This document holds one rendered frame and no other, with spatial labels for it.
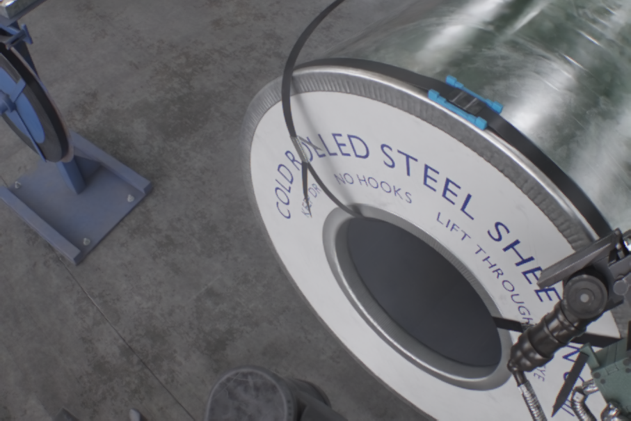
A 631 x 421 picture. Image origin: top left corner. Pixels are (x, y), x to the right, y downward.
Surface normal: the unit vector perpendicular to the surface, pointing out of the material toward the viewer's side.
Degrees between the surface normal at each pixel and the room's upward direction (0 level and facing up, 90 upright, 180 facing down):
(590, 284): 58
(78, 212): 0
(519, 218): 90
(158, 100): 0
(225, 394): 22
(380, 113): 90
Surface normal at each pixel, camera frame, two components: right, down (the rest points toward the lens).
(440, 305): -0.01, -0.63
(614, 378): -0.53, 0.19
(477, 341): -0.46, -0.83
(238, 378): -0.31, -0.40
